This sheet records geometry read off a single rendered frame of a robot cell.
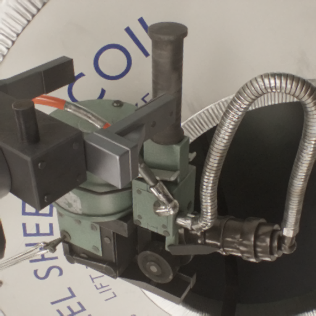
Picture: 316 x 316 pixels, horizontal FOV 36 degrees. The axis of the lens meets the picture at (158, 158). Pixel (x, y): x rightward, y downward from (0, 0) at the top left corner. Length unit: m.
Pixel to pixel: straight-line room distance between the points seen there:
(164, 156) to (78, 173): 0.22
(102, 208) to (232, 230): 0.18
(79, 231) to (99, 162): 0.35
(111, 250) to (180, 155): 0.20
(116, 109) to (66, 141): 0.32
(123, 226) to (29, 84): 0.24
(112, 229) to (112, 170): 0.30
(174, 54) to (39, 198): 0.23
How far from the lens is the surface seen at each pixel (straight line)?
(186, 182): 0.61
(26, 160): 0.34
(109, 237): 0.68
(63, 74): 0.51
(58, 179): 0.36
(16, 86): 0.48
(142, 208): 0.62
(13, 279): 0.95
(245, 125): 1.70
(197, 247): 0.60
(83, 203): 0.62
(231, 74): 0.73
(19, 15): 0.70
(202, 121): 0.75
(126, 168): 0.36
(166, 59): 0.51
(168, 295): 0.73
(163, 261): 0.70
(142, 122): 0.40
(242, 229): 0.66
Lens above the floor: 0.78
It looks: 9 degrees up
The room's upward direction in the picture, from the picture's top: 114 degrees counter-clockwise
